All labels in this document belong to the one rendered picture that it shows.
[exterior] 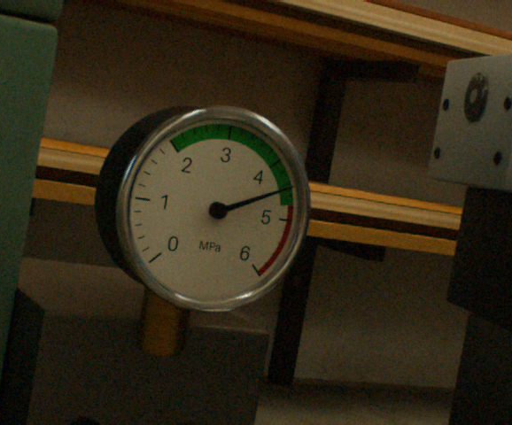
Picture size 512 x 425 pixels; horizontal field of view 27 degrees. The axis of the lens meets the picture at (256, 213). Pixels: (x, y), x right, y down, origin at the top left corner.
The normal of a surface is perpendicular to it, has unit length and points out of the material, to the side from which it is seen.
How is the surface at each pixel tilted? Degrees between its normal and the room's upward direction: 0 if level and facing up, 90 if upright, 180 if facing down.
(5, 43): 90
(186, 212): 90
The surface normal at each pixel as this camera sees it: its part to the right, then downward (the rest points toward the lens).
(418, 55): 0.46, 0.11
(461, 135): -0.96, -0.15
